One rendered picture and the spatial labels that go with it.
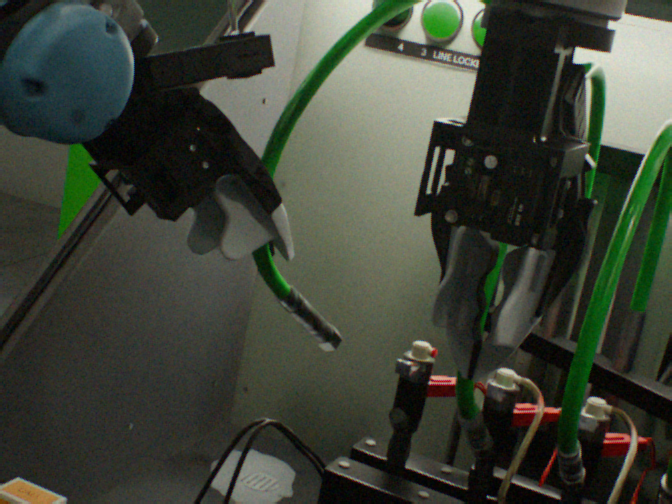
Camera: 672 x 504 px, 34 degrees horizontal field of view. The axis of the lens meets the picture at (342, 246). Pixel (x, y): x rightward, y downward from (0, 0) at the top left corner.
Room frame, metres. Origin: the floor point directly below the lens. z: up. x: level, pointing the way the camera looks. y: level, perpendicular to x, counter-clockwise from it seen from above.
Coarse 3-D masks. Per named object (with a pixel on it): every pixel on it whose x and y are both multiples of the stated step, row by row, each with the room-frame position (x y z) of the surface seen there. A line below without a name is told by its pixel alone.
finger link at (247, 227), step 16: (224, 176) 0.79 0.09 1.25; (224, 192) 0.78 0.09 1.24; (240, 192) 0.79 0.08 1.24; (224, 208) 0.78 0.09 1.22; (240, 208) 0.79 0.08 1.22; (256, 208) 0.79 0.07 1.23; (240, 224) 0.79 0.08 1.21; (256, 224) 0.79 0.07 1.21; (272, 224) 0.80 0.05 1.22; (288, 224) 0.81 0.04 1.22; (224, 240) 0.78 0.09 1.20; (240, 240) 0.78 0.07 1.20; (256, 240) 0.79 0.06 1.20; (272, 240) 0.82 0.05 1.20; (288, 240) 0.81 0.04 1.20; (224, 256) 0.78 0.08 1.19; (240, 256) 0.78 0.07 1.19; (288, 256) 0.82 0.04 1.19
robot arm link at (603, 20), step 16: (496, 0) 0.59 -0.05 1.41; (512, 0) 0.57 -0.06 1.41; (528, 0) 0.57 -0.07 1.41; (544, 0) 0.56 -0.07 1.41; (560, 0) 0.56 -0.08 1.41; (576, 0) 0.56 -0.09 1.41; (592, 0) 0.56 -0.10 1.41; (608, 0) 0.57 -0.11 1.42; (624, 0) 0.58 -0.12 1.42; (528, 16) 0.57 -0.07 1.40; (544, 16) 0.57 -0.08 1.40; (560, 16) 0.57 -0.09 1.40; (576, 16) 0.57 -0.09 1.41; (592, 16) 0.57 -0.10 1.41; (608, 16) 0.57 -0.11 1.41
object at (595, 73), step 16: (592, 64) 0.92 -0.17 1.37; (592, 80) 0.96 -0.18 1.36; (592, 96) 0.99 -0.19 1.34; (592, 112) 1.01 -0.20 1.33; (592, 128) 1.02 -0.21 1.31; (592, 144) 1.02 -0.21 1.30; (592, 160) 1.03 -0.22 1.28; (592, 176) 1.03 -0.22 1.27; (496, 272) 0.76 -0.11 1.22; (560, 304) 1.04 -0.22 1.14; (544, 320) 1.05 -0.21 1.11; (560, 320) 1.04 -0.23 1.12; (464, 384) 0.76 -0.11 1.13; (464, 400) 0.77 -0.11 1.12; (464, 416) 0.79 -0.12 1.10; (480, 416) 0.80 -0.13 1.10; (480, 432) 0.82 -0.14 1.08; (480, 448) 0.85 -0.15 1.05
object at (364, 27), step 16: (400, 0) 0.91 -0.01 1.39; (416, 0) 0.93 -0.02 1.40; (480, 0) 1.01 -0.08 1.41; (368, 16) 0.89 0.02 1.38; (384, 16) 0.90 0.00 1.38; (352, 32) 0.87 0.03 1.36; (368, 32) 0.88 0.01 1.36; (336, 48) 0.86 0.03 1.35; (352, 48) 0.87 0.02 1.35; (320, 64) 0.85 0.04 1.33; (336, 64) 0.86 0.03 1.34; (304, 80) 0.85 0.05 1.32; (320, 80) 0.85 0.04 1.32; (304, 96) 0.84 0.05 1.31; (288, 112) 0.83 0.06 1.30; (288, 128) 0.83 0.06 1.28; (272, 144) 0.82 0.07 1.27; (272, 160) 0.82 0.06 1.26; (272, 176) 0.82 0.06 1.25; (256, 256) 0.83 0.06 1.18; (272, 272) 0.84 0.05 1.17; (272, 288) 0.84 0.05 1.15; (288, 288) 0.85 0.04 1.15
